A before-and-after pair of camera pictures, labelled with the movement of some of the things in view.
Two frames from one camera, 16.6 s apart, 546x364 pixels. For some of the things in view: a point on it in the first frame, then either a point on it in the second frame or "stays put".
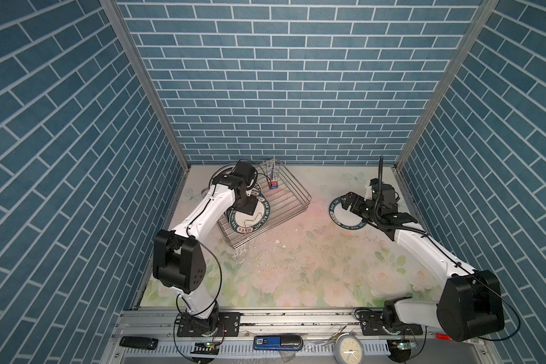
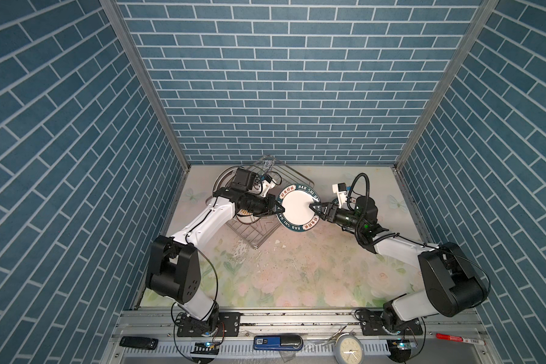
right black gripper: x=355 y=207 → x=332 y=211
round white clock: x=348 y=349 stays put
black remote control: x=139 y=342 stays put
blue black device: x=293 y=343 stays put
